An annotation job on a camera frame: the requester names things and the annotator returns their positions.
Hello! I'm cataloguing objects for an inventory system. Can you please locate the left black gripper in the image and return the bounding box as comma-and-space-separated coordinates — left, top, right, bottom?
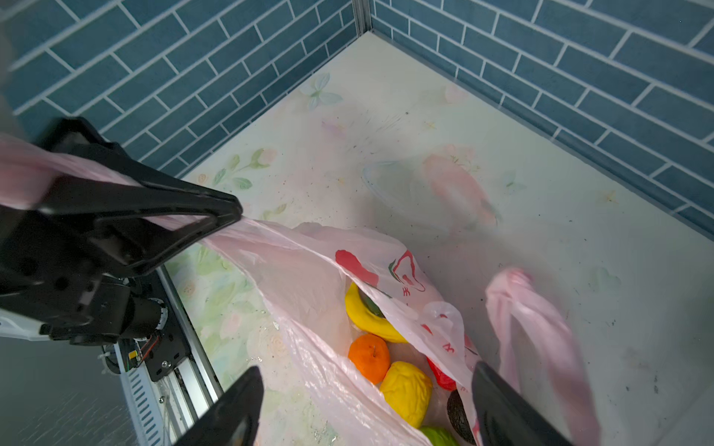
1, 117, 243, 346

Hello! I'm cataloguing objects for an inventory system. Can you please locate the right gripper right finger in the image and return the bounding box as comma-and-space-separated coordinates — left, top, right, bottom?
472, 362, 572, 446

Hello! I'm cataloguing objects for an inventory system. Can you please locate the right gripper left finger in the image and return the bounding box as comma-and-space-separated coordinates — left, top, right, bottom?
176, 366, 264, 446

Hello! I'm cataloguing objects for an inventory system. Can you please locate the pink plastic bag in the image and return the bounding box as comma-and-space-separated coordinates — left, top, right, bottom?
1, 135, 602, 445

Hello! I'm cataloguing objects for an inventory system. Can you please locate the green fruit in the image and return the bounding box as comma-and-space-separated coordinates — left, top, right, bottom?
419, 427, 459, 446

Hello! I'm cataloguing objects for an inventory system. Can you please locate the red fruit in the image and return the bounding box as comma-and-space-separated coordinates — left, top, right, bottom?
427, 358, 457, 392

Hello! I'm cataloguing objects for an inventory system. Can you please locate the orange fruit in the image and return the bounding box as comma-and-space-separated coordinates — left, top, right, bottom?
348, 334, 392, 385

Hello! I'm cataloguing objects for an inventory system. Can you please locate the dark avocado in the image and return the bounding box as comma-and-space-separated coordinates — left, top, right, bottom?
446, 390, 476, 445

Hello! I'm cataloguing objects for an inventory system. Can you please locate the yellow lemon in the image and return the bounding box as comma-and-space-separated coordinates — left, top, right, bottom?
379, 362, 433, 429

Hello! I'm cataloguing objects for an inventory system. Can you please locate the yellow banana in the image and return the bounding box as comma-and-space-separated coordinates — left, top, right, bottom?
345, 282, 407, 344

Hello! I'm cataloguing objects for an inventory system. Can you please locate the aluminium mounting rail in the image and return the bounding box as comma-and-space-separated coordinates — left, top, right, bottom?
158, 267, 224, 427

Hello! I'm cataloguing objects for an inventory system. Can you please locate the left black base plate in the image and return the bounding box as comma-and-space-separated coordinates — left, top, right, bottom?
143, 317, 191, 382

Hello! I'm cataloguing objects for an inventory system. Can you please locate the white slotted cable duct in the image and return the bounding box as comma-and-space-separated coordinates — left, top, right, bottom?
113, 345, 171, 446

